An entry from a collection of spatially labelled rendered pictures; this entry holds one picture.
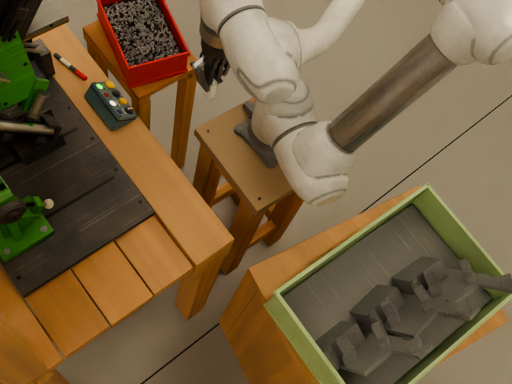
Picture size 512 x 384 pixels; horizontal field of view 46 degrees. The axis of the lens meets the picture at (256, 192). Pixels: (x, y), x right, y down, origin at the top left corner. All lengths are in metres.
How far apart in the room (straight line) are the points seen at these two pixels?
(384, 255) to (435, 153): 1.38
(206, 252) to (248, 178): 0.28
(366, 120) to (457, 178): 1.70
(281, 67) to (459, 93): 2.48
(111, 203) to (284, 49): 0.85
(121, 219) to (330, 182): 0.60
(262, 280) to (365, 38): 1.95
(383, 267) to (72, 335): 0.93
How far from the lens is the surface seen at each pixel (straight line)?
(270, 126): 1.72
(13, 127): 1.74
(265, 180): 1.85
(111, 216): 1.75
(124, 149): 1.84
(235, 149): 1.88
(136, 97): 2.07
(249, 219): 2.02
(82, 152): 1.84
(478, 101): 3.52
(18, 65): 1.68
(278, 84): 1.07
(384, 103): 1.52
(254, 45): 1.09
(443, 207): 1.93
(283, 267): 1.86
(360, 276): 1.86
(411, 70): 1.48
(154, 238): 1.75
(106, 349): 2.57
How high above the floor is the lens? 2.53
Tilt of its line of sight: 64 degrees down
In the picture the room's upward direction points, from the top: 23 degrees clockwise
